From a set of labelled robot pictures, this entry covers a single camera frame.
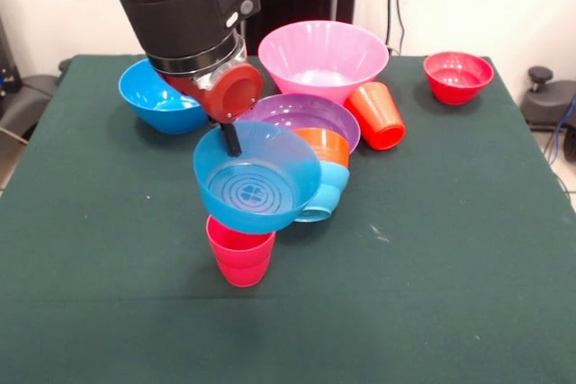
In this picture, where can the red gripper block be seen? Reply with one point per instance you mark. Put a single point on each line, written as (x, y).
(225, 96)

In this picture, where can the flat-bottomed blue bowl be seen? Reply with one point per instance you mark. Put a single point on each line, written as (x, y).
(252, 190)

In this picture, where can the wide purple bowl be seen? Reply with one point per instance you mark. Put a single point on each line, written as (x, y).
(306, 109)

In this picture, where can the deep blue bowl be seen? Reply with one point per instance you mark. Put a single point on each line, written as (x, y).
(148, 96)

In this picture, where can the orange bowl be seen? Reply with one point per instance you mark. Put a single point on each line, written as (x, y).
(330, 145)

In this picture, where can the ribbed cyan bowl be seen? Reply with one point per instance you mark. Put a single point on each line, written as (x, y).
(328, 190)

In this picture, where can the ribbed pink-red cup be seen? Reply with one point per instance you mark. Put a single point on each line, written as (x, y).
(240, 262)

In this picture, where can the large pink bowl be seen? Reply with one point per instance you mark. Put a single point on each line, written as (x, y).
(324, 56)

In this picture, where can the red cup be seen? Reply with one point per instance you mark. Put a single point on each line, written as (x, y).
(382, 125)

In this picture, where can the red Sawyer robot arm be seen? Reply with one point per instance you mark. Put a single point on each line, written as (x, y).
(180, 6)

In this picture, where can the dark green table cloth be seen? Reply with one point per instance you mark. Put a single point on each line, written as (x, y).
(288, 334)

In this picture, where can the grey black equipment base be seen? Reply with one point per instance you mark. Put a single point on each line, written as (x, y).
(546, 100)
(27, 100)

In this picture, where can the small crimson bowl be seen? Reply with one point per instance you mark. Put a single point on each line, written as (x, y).
(456, 91)

